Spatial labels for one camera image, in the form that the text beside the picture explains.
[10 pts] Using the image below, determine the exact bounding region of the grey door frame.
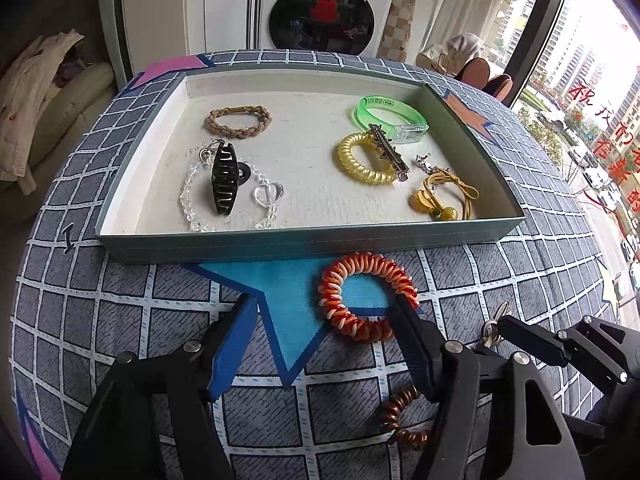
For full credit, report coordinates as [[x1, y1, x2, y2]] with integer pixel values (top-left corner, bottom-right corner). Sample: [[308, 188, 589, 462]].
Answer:
[[97, 0, 136, 91]]

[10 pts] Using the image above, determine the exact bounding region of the white washing machine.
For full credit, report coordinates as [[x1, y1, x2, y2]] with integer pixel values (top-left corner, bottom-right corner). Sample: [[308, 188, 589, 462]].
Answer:
[[257, 0, 401, 58]]

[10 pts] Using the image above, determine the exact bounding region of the beige sofa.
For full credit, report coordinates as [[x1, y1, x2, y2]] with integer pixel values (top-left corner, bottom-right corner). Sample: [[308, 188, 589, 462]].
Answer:
[[0, 62, 118, 221]]

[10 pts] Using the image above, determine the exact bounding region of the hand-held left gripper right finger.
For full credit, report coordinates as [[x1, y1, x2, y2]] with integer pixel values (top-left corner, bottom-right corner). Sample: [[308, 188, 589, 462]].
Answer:
[[385, 294, 586, 480]]

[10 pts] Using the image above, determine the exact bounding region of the grey shallow tray box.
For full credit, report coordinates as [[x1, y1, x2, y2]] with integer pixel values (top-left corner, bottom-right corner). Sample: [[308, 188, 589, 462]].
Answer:
[[94, 67, 527, 266]]

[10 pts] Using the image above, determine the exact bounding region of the green translucent bracelet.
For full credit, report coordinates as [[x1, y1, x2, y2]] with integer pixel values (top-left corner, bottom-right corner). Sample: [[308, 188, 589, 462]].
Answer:
[[357, 95, 431, 143]]

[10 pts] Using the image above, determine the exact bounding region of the white cabinet panel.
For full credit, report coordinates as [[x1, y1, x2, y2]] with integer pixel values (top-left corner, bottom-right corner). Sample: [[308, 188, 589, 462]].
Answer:
[[121, 0, 208, 73]]

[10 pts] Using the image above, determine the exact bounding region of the dark window frame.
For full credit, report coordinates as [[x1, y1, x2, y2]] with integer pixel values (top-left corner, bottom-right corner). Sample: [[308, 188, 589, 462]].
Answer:
[[505, 0, 576, 111]]

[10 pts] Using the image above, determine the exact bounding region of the beige jacket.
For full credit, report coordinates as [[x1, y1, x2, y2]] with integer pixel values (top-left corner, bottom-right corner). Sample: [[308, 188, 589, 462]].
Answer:
[[0, 30, 85, 181]]

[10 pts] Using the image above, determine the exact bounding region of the small gold metal ornament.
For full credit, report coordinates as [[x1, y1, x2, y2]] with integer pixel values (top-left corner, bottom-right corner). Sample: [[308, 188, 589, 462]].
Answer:
[[479, 301, 511, 348]]

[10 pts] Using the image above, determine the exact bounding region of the brown braided bracelet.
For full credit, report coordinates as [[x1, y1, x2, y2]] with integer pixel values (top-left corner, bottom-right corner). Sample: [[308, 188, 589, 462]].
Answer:
[[205, 105, 273, 138]]

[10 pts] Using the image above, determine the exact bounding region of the red window lettering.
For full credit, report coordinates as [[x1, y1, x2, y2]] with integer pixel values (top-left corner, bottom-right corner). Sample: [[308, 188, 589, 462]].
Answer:
[[567, 77, 640, 186]]

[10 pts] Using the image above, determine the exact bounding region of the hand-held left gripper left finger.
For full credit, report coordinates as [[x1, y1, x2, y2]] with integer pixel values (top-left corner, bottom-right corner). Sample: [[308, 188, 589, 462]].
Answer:
[[60, 292, 258, 480]]

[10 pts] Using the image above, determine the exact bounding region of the orange white coil hair tie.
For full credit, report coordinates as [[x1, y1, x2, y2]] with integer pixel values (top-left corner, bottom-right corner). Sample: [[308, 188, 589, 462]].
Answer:
[[318, 253, 420, 343]]

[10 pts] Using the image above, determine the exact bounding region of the yellow coil hair tie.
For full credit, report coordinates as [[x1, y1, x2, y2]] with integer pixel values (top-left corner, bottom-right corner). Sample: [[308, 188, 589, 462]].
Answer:
[[337, 131, 401, 186]]

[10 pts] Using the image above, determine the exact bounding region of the beige cloth bag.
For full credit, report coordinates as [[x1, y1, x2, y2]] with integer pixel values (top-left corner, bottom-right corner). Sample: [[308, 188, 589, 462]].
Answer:
[[416, 32, 485, 78]]

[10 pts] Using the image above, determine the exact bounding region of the clear crystal bead bracelet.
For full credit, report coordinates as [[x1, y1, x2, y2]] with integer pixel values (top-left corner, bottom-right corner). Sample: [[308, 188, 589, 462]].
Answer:
[[180, 139, 286, 233]]

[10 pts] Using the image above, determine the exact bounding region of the red handled mop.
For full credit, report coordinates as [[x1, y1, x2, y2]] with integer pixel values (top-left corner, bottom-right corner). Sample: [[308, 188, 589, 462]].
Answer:
[[224, 0, 266, 51]]

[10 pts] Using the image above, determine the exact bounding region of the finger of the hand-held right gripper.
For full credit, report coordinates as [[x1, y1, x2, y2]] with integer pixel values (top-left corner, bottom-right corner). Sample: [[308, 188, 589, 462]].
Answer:
[[497, 314, 571, 367], [557, 314, 640, 386]]

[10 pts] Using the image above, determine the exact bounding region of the silver spiked hair clip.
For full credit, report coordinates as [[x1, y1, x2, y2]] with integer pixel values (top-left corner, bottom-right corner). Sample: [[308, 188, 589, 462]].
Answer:
[[367, 124, 412, 182]]

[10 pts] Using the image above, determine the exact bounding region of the brown coil hair tie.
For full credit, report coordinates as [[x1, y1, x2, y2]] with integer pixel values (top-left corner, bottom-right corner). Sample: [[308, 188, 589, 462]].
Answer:
[[380, 384, 433, 451]]

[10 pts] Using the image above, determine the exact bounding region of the black hair claw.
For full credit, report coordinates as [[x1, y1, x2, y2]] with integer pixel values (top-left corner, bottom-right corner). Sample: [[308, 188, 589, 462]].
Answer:
[[210, 142, 253, 217]]

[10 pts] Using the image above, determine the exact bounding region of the gold sunflower hair tie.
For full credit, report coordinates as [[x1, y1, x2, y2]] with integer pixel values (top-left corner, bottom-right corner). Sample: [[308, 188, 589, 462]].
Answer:
[[409, 167, 481, 222]]

